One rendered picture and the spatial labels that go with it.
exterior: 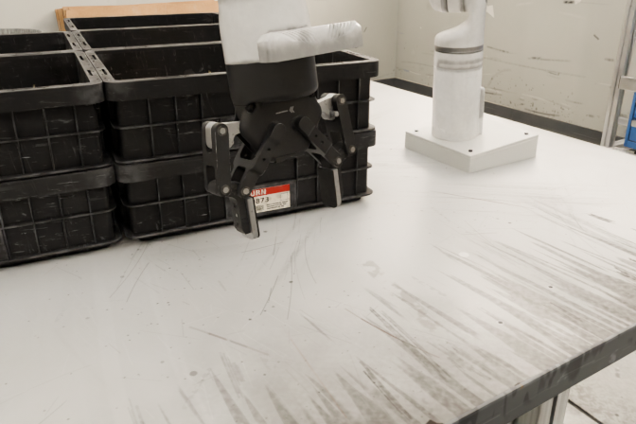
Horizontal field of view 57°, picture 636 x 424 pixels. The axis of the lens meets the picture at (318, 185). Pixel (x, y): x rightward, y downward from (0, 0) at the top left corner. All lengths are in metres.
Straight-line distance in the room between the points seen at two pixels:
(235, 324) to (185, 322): 0.06
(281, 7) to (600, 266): 0.56
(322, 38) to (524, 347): 0.39
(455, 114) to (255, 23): 0.75
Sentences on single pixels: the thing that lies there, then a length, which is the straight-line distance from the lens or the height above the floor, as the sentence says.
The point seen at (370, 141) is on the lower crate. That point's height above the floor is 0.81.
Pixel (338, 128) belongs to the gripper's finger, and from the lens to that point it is 0.54.
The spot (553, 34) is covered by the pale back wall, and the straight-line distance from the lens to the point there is 4.03.
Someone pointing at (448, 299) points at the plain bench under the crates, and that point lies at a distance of 0.71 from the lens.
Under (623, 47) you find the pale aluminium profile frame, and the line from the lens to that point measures 2.76.
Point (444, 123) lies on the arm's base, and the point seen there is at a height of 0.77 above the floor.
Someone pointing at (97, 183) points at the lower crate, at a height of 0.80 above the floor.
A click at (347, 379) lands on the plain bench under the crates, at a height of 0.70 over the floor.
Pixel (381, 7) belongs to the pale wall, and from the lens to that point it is 4.98.
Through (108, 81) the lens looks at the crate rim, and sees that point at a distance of 0.78.
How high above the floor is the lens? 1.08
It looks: 22 degrees down
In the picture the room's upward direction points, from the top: straight up
